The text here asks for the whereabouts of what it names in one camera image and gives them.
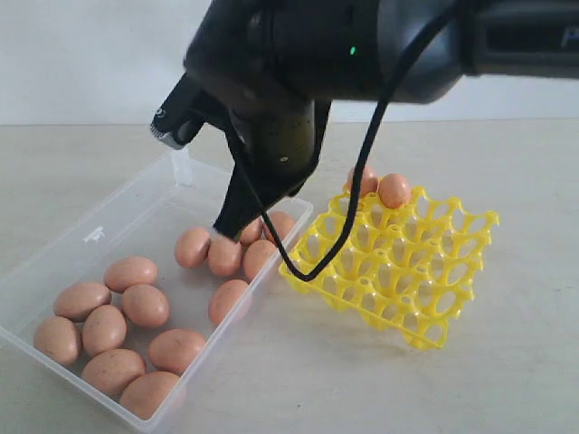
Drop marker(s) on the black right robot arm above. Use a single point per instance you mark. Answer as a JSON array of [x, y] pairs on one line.
[[270, 61]]

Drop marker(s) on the clear plastic storage box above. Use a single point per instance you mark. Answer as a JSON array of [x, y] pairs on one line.
[[142, 219]]

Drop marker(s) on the brown egg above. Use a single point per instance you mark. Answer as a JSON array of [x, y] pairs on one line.
[[224, 299], [251, 233], [224, 257], [146, 306], [369, 182], [104, 329], [112, 371], [282, 222], [175, 349], [58, 338], [128, 272], [256, 256], [394, 191], [192, 247], [76, 302]]

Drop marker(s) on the yellow plastic egg tray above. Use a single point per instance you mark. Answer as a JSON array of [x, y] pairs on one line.
[[411, 269]]

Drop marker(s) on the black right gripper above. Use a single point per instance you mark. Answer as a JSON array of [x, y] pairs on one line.
[[278, 151]]

